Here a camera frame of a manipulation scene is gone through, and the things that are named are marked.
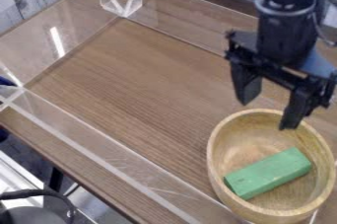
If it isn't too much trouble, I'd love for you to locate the green wooden block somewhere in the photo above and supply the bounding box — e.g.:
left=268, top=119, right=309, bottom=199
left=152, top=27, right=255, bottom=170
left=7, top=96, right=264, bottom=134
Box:
left=223, top=147, right=312, bottom=200

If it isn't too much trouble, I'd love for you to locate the black cable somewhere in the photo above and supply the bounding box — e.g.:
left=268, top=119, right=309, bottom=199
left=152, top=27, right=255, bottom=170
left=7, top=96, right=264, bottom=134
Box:
left=0, top=187, right=78, bottom=224

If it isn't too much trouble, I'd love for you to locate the clear acrylic corner bracket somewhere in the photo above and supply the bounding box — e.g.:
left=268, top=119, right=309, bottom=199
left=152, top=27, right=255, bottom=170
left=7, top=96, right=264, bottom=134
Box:
left=99, top=0, right=143, bottom=18

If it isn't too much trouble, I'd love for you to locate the black table leg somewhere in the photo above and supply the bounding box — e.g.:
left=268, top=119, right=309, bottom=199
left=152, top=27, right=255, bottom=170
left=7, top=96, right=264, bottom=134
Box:
left=50, top=168, right=64, bottom=192

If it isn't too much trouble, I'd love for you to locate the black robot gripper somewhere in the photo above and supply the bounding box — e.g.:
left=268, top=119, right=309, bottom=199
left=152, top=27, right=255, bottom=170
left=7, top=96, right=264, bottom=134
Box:
left=225, top=31, right=337, bottom=130

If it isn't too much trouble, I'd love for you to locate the clear acrylic wall panel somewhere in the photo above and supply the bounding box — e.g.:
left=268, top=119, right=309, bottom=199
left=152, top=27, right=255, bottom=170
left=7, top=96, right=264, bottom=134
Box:
left=0, top=86, right=249, bottom=224

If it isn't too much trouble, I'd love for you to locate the brown wooden bowl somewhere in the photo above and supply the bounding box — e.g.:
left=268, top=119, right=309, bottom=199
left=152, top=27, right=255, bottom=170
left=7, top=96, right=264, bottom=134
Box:
left=207, top=109, right=337, bottom=224

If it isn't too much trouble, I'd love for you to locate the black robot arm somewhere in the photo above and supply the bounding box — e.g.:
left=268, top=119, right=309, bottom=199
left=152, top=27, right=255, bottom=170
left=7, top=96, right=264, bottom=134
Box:
left=225, top=0, right=337, bottom=129

